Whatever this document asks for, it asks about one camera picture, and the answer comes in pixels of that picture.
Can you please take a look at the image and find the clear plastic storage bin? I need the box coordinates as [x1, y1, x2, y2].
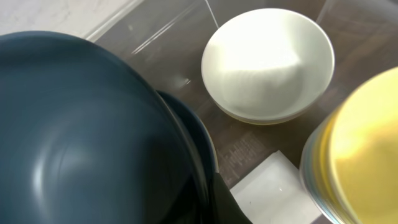
[96, 0, 397, 223]

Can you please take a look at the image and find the blue bowl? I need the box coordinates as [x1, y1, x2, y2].
[1, 32, 208, 224]
[155, 90, 220, 175]

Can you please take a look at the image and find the white small bowl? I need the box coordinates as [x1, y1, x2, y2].
[201, 8, 335, 119]

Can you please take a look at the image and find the yellow cup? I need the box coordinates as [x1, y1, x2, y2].
[312, 114, 349, 223]
[329, 68, 397, 223]

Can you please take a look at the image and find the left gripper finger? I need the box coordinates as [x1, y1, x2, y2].
[208, 173, 252, 224]

